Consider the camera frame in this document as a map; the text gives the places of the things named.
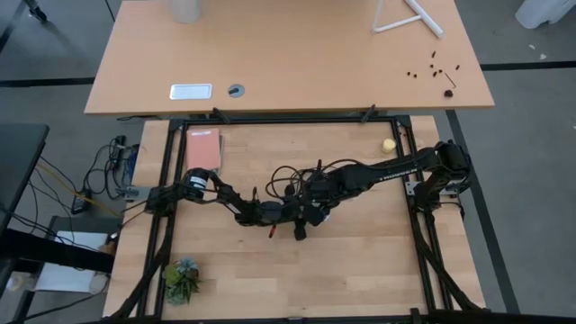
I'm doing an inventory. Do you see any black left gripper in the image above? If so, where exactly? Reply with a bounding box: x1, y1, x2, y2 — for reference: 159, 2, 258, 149
258, 200, 323, 227

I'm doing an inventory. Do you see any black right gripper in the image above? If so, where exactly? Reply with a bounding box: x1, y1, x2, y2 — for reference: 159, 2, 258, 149
305, 173, 346, 228

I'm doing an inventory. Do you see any small potted succulent plant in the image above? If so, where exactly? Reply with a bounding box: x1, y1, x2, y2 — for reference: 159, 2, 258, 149
161, 256, 203, 307

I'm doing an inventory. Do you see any wooden desk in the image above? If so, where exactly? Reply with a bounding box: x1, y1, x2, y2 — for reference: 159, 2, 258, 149
84, 0, 496, 117

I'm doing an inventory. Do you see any silver rectangular plate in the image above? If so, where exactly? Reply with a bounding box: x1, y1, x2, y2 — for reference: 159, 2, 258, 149
168, 83, 213, 102

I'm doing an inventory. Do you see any white tube stand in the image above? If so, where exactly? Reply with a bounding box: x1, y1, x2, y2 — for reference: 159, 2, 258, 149
371, 0, 446, 40

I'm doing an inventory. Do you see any black power adapter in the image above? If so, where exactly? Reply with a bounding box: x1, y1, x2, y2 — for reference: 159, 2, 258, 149
70, 189, 95, 216

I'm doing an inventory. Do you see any white translucent cylinder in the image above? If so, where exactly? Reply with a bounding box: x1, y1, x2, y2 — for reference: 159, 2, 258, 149
168, 0, 202, 24

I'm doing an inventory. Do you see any white paper sheet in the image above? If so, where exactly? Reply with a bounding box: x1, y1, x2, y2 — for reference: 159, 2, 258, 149
34, 229, 111, 294

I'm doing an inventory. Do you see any black side table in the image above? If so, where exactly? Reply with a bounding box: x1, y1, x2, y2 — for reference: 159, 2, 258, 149
0, 122, 50, 236

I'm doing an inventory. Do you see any white cloth bundle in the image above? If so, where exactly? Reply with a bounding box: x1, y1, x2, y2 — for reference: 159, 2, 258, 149
514, 0, 576, 31

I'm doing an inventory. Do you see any black tripod leg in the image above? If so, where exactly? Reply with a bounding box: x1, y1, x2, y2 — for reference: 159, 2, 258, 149
22, 0, 49, 24

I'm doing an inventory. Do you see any black lamp power cord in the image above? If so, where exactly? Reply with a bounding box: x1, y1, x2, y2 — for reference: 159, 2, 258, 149
264, 163, 319, 203

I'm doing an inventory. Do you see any grey metal mounting bracket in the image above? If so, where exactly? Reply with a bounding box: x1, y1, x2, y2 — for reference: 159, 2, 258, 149
404, 180, 461, 198
117, 184, 152, 203

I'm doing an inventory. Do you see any black frame clamp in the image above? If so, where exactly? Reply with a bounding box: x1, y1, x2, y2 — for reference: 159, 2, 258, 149
211, 106, 232, 125
359, 103, 377, 124

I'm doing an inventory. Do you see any black floor cable bundle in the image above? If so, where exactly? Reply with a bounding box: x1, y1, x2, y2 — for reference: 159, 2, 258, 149
82, 133, 141, 202

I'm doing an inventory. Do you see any yellow cable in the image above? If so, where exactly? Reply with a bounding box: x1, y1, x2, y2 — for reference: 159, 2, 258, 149
35, 160, 122, 219

